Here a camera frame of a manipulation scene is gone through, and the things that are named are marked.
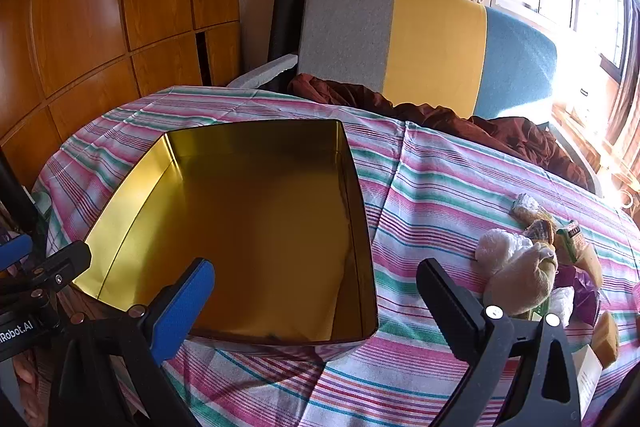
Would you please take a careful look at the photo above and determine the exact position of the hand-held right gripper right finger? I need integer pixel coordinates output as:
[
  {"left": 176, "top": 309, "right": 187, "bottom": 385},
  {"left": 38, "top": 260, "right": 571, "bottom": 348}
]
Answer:
[{"left": 416, "top": 258, "right": 583, "bottom": 427}]

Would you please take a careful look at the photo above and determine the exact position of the brown hair claw clip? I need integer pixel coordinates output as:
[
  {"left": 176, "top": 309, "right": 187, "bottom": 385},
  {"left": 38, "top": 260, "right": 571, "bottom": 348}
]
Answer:
[{"left": 522, "top": 218, "right": 557, "bottom": 253}]

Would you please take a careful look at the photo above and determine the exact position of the grey yellow blue sofa chair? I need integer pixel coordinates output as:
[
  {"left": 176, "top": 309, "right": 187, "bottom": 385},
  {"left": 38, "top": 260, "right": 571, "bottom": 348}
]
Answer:
[{"left": 227, "top": 0, "right": 606, "bottom": 198}]

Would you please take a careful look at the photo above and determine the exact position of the brown blanket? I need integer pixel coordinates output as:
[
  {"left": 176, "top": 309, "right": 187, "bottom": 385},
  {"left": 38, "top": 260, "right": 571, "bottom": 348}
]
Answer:
[{"left": 287, "top": 73, "right": 591, "bottom": 188}]

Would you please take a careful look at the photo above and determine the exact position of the white plastic bag bundle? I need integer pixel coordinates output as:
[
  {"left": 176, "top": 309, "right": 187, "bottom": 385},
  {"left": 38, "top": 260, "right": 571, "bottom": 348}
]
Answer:
[{"left": 474, "top": 228, "right": 536, "bottom": 278}]

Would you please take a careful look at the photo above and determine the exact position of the striped tablecloth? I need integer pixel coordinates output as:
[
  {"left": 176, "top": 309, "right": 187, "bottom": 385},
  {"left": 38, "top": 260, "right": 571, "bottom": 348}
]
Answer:
[{"left": 32, "top": 86, "right": 640, "bottom": 427}]

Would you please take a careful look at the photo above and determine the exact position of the purple snack packet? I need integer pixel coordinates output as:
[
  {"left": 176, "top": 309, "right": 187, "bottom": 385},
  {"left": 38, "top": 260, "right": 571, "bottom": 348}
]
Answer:
[{"left": 555, "top": 264, "right": 601, "bottom": 328}]

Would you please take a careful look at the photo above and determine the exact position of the beige sock ball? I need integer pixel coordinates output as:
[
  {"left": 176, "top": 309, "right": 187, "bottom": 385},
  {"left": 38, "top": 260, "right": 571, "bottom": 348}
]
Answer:
[{"left": 482, "top": 243, "right": 558, "bottom": 320}]

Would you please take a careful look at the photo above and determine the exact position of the white paper box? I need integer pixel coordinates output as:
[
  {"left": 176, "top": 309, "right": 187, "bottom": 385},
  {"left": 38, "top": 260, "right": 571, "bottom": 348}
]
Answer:
[{"left": 570, "top": 344, "right": 603, "bottom": 413}]

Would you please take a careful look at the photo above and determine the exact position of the wooden wardrobe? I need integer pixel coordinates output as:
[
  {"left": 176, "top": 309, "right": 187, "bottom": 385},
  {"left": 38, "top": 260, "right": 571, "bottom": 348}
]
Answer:
[{"left": 0, "top": 0, "right": 243, "bottom": 192}]

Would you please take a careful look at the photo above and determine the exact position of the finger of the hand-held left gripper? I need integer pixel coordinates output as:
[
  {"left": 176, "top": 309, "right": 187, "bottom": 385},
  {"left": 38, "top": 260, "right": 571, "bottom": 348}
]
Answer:
[
  {"left": 20, "top": 241, "right": 92, "bottom": 295},
  {"left": 0, "top": 234, "right": 34, "bottom": 275}
]

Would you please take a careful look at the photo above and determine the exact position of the gold tin box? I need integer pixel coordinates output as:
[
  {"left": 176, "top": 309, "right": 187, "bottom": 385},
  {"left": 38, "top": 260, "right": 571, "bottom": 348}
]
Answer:
[{"left": 70, "top": 119, "right": 378, "bottom": 363}]

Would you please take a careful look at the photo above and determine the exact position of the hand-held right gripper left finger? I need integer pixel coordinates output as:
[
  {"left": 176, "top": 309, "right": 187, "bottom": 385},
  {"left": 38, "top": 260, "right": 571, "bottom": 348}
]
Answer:
[{"left": 47, "top": 258, "right": 216, "bottom": 427}]

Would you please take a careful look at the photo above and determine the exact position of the green paper box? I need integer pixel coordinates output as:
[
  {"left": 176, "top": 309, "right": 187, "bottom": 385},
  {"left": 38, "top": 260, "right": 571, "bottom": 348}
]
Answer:
[{"left": 556, "top": 219, "right": 586, "bottom": 265}]

